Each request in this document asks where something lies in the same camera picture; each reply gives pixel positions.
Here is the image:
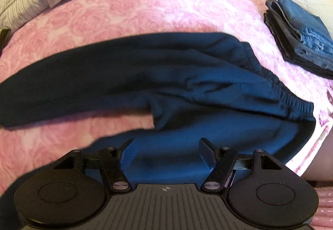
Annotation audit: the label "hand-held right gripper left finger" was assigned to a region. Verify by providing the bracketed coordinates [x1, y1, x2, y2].
[53, 138, 136, 192]

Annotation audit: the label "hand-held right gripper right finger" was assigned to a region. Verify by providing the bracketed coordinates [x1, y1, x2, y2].
[198, 138, 283, 191]

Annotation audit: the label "dark navy sweatpants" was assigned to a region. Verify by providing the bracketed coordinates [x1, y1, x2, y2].
[0, 32, 317, 185]

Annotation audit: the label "pink rose-patterned blanket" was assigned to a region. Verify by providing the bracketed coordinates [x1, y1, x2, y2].
[0, 0, 333, 228]

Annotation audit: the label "folded black garment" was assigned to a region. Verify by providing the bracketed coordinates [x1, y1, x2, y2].
[263, 0, 333, 77]

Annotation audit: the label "folded blue jeans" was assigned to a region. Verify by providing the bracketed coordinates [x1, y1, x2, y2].
[276, 0, 333, 55]

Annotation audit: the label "white striped pillow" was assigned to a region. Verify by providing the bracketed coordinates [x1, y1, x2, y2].
[0, 0, 49, 35]

